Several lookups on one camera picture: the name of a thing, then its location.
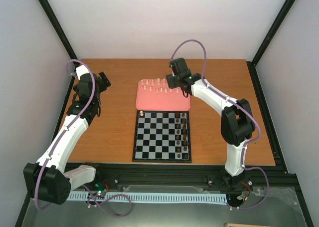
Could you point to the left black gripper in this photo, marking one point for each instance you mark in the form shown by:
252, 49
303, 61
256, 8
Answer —
103, 87

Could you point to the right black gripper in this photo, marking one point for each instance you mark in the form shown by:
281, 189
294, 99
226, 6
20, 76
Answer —
169, 83

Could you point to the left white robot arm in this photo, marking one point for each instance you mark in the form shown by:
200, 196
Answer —
46, 180

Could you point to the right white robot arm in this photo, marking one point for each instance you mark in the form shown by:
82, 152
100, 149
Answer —
237, 125

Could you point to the brown chess pieces back row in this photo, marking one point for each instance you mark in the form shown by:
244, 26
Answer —
184, 132

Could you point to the black white chess board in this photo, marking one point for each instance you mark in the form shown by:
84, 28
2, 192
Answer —
155, 140

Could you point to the pink plastic tray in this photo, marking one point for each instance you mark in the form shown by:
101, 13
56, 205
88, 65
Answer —
152, 101

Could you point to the clear acrylic sheet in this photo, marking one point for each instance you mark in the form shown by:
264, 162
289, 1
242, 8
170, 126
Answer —
274, 212

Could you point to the black aluminium frame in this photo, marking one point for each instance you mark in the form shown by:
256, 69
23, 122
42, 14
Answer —
163, 174

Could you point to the light blue cable duct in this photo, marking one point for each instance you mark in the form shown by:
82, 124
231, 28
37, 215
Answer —
165, 198

